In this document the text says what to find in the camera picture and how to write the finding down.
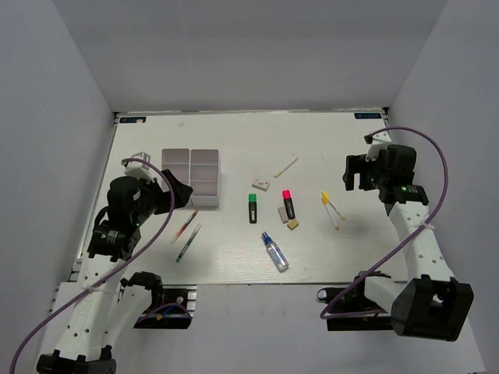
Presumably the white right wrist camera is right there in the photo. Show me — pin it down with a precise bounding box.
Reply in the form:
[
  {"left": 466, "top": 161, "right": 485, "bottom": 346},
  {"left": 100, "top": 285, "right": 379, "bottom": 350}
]
[{"left": 364, "top": 132, "right": 392, "bottom": 162}]

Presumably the tan eraser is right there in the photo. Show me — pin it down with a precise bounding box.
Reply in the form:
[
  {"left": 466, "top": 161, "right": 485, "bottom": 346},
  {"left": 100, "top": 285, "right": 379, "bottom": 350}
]
[{"left": 287, "top": 220, "right": 299, "bottom": 230}]

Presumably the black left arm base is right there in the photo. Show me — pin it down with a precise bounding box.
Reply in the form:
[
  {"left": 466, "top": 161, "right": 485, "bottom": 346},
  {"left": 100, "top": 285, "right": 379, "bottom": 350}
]
[{"left": 119, "top": 271, "right": 197, "bottom": 330}]

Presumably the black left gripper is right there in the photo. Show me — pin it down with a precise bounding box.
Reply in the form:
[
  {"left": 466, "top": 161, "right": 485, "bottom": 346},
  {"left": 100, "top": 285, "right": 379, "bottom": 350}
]
[{"left": 133, "top": 169, "right": 193, "bottom": 224}]

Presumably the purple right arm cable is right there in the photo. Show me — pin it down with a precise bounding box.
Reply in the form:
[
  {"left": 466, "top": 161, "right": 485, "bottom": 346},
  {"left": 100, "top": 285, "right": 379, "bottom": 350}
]
[{"left": 319, "top": 126, "right": 448, "bottom": 320}]

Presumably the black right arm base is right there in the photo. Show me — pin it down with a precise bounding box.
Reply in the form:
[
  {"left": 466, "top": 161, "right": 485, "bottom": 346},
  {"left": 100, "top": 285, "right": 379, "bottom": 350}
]
[{"left": 326, "top": 270, "right": 405, "bottom": 332}]

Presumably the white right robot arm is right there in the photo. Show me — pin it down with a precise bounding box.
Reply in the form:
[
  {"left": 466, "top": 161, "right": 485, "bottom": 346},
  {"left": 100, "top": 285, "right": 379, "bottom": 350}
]
[{"left": 343, "top": 145, "right": 474, "bottom": 341}]

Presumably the grey eraser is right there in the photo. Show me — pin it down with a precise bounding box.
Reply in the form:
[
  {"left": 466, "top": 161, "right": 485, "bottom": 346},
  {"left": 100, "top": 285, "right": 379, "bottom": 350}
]
[{"left": 278, "top": 206, "right": 288, "bottom": 224}]

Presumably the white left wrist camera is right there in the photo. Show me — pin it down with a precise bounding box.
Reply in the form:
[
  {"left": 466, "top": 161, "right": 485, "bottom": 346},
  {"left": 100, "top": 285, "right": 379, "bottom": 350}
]
[{"left": 122, "top": 152, "right": 157, "bottom": 182}]

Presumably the blue spray bottle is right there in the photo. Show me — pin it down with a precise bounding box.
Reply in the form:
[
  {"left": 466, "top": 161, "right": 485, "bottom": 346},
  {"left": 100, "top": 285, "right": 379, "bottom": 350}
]
[{"left": 261, "top": 232, "right": 289, "bottom": 273}]

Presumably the right blue corner label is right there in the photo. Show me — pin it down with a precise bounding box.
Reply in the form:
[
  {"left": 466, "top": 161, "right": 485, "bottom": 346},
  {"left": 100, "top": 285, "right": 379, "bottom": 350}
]
[{"left": 354, "top": 112, "right": 382, "bottom": 120}]

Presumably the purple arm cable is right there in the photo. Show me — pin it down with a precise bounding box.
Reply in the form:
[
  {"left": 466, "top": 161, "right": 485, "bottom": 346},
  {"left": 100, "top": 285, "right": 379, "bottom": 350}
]
[
  {"left": 9, "top": 158, "right": 192, "bottom": 374},
  {"left": 319, "top": 126, "right": 448, "bottom": 320}
]

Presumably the left blue corner label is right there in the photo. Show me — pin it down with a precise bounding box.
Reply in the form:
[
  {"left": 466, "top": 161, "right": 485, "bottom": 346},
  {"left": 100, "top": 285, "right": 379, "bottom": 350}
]
[{"left": 119, "top": 117, "right": 147, "bottom": 124}]

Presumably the blue corner label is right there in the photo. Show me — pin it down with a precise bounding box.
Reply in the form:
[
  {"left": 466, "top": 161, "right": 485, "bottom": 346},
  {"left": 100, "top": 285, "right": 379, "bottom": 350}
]
[
  {"left": 354, "top": 112, "right": 382, "bottom": 120},
  {"left": 119, "top": 117, "right": 147, "bottom": 124}
]

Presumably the red gel pen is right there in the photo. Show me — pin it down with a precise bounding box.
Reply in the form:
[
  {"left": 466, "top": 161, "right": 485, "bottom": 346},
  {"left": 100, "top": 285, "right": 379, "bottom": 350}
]
[{"left": 169, "top": 209, "right": 199, "bottom": 245}]

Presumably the yellow cap marker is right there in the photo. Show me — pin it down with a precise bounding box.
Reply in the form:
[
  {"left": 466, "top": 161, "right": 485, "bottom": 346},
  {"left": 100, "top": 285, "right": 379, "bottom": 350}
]
[{"left": 321, "top": 191, "right": 346, "bottom": 221}]

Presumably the green highlighter marker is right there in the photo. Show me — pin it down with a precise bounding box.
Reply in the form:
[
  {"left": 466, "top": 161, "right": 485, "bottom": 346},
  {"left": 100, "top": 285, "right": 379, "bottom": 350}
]
[{"left": 248, "top": 193, "right": 257, "bottom": 224}]

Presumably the pink highlighter marker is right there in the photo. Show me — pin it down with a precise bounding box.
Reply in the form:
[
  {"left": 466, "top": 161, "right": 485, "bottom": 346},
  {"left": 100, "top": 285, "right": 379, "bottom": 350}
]
[{"left": 281, "top": 189, "right": 296, "bottom": 220}]

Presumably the white pale yellow marker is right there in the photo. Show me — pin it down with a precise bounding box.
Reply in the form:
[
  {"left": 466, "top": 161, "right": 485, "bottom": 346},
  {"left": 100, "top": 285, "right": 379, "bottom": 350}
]
[{"left": 274, "top": 157, "right": 298, "bottom": 178}]

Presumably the white right organizer tray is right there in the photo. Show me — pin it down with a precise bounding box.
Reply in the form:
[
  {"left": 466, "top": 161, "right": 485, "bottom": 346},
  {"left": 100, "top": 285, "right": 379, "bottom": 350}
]
[{"left": 189, "top": 149, "right": 221, "bottom": 207}]

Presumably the white staples box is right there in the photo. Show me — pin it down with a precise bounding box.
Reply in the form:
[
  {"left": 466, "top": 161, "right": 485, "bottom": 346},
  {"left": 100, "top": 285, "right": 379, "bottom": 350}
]
[{"left": 252, "top": 178, "right": 270, "bottom": 192}]

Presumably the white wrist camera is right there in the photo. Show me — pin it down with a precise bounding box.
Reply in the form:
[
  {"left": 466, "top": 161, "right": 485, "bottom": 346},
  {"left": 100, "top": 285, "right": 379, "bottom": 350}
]
[
  {"left": 364, "top": 132, "right": 392, "bottom": 162},
  {"left": 122, "top": 152, "right": 157, "bottom": 182}
]

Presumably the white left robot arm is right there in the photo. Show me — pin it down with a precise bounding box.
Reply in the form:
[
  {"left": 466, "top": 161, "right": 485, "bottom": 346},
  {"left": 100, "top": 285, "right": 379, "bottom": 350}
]
[{"left": 36, "top": 164, "right": 193, "bottom": 373}]

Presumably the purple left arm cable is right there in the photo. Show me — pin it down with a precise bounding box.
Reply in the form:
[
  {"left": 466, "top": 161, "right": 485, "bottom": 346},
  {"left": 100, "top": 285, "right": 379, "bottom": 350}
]
[{"left": 9, "top": 158, "right": 192, "bottom": 374}]

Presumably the green gel pen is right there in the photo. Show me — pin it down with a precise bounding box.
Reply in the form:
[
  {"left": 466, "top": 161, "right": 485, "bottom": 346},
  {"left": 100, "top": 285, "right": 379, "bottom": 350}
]
[{"left": 175, "top": 224, "right": 202, "bottom": 263}]

